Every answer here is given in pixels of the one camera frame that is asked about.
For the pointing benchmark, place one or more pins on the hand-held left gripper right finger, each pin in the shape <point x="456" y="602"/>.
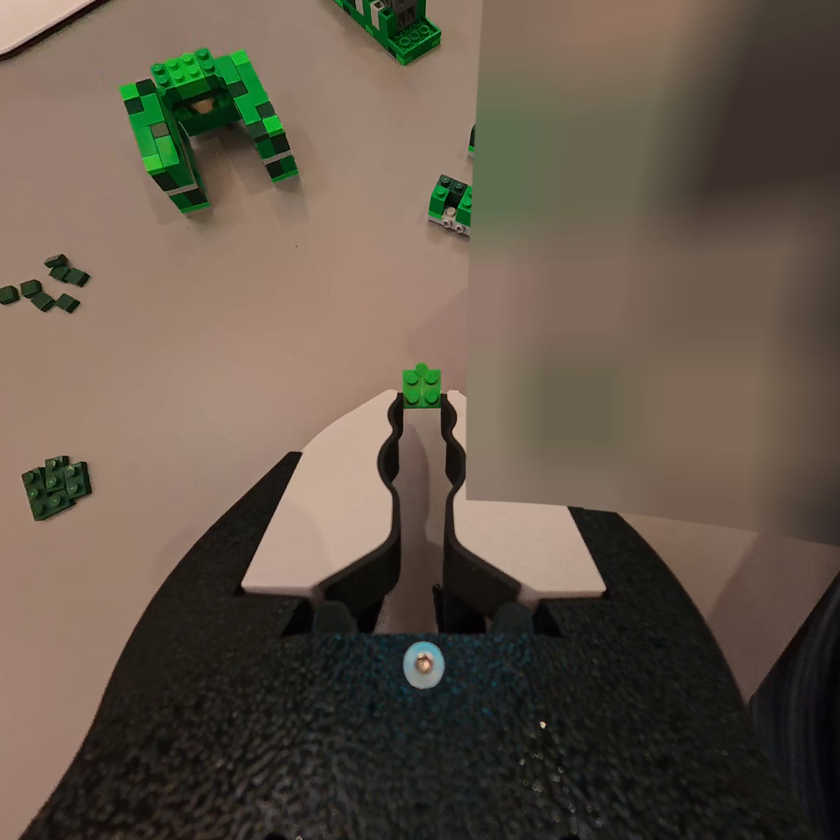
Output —
<point x="525" y="551"/>

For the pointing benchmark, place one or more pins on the U-shaped green brick assembly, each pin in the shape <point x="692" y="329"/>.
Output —
<point x="164" y="131"/>

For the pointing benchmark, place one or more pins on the grey desk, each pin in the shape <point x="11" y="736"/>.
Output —
<point x="229" y="328"/>

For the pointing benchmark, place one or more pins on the pile of dark green plates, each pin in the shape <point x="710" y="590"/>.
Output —
<point x="56" y="489"/>

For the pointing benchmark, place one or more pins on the green stepped brick assembly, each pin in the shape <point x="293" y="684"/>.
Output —
<point x="446" y="197"/>

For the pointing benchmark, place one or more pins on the person's dark ribbed sweater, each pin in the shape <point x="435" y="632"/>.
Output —
<point x="807" y="722"/>

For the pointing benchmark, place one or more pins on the small bright green plate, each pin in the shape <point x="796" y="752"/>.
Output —
<point x="421" y="387"/>

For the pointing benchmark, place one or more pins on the grey and green brick assembly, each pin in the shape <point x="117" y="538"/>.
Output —
<point x="407" y="33"/>

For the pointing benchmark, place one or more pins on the pile of dark green tiles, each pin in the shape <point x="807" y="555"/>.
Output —
<point x="56" y="289"/>

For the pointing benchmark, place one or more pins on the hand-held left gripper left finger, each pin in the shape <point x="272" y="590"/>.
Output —
<point x="334" y="512"/>

